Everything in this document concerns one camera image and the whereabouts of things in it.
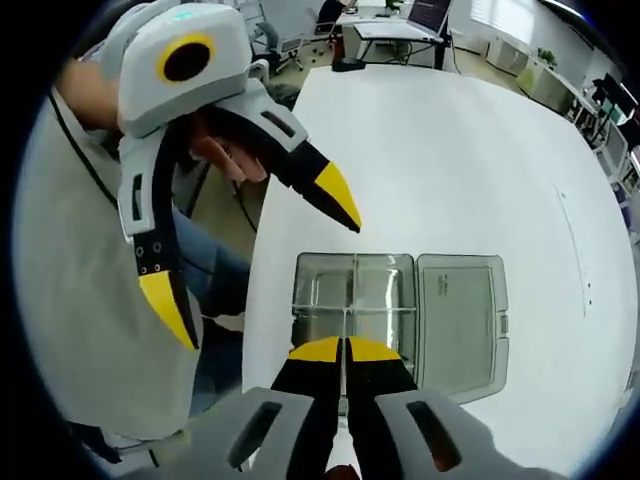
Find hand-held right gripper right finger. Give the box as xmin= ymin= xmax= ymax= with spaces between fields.
xmin=346 ymin=335 xmax=506 ymax=480

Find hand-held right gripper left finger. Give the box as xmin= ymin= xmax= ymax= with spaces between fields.
xmin=184 ymin=335 xmax=345 ymax=480

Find clear plastic divider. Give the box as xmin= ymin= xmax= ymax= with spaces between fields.
xmin=291 ymin=301 xmax=417 ymax=317
xmin=338 ymin=253 xmax=362 ymax=417

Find grey transparent guide fixture box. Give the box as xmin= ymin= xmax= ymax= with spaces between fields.
xmin=289 ymin=252 xmax=511 ymax=407

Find person's left hand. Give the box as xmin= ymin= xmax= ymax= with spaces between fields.
xmin=192 ymin=132 xmax=270 ymax=185

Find person's right hand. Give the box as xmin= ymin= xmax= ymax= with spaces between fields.
xmin=323 ymin=463 xmax=360 ymax=480

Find person's blue jeans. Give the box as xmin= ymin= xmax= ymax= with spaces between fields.
xmin=172 ymin=212 xmax=255 ymax=404

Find person's white shirt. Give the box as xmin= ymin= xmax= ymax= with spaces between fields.
xmin=12 ymin=94 xmax=202 ymax=442

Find grey office chair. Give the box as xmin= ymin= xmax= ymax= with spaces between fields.
xmin=255 ymin=20 xmax=305 ymax=72

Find white standing desk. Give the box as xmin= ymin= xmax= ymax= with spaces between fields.
xmin=352 ymin=18 xmax=452 ymax=69

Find monitor on stand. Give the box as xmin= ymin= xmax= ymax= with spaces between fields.
xmin=407 ymin=0 xmax=455 ymax=40

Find long white desk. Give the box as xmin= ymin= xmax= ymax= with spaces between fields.
xmin=485 ymin=35 xmax=599 ymax=119

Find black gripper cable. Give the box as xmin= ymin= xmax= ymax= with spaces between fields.
xmin=46 ymin=92 xmax=122 ymax=207

